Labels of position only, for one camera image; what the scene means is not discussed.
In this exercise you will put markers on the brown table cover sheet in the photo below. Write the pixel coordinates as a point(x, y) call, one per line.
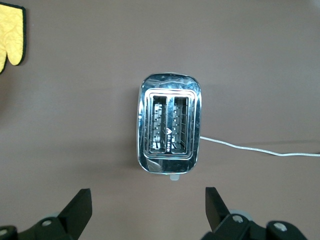
point(75, 125)

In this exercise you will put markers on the yellow quilted oven mitt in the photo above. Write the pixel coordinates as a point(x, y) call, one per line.
point(12, 32)

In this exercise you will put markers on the beige chrome two-slot toaster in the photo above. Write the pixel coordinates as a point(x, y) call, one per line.
point(168, 125)

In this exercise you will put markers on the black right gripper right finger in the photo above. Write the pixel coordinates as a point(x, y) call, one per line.
point(222, 220)

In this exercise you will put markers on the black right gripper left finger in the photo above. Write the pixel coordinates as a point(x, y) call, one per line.
point(72, 217)

